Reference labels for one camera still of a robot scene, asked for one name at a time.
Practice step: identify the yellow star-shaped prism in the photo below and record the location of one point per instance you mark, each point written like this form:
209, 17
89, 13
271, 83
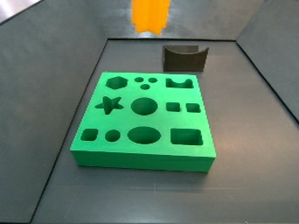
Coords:
149, 15

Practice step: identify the black L-shaped fixture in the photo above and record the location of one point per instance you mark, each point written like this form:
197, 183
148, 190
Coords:
184, 58

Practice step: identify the green foam shape-sorter block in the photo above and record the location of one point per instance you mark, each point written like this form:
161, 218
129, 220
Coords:
145, 123

